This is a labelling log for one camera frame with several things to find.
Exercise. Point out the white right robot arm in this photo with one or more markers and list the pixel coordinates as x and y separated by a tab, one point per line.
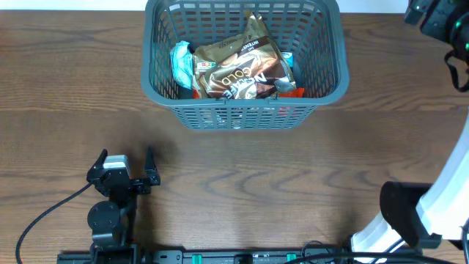
416	216

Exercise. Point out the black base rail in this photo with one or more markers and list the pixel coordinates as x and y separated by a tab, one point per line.
181	257

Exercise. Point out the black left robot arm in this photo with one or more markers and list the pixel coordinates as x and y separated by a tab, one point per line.
112	220

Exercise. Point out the gold Nescafe coffee bag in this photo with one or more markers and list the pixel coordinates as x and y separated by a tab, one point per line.
246	66

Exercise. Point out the Kleenex tissue multipack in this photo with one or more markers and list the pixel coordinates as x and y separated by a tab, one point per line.
288	57

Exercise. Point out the orange cracker packet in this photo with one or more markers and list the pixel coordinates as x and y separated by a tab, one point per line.
297	93

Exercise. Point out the teal white snack packet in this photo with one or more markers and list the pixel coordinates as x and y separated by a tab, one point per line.
182	64

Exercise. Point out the grey plastic basket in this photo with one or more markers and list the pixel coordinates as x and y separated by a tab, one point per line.
309	29

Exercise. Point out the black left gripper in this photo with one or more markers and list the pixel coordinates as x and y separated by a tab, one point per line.
129	183

